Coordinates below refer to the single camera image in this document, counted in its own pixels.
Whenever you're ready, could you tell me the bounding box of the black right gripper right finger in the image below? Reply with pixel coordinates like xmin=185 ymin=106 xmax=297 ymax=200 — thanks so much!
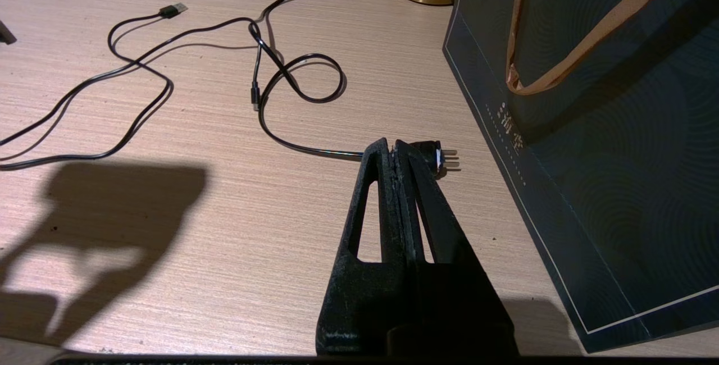
xmin=394 ymin=140 xmax=519 ymax=355

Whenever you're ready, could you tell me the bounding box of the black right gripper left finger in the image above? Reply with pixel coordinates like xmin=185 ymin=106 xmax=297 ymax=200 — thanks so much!
xmin=316 ymin=138 xmax=417 ymax=355

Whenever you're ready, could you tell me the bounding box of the black lamp power cord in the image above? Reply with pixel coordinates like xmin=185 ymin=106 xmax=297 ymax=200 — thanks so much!
xmin=256 ymin=0 xmax=461 ymax=176

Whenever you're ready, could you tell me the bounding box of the black bag gold handle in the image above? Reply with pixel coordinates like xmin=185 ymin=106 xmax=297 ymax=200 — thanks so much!
xmin=442 ymin=0 xmax=719 ymax=355

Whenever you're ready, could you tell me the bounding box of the black USB cable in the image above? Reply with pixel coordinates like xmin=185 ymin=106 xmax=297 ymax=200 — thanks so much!
xmin=0 ymin=4 xmax=262 ymax=172

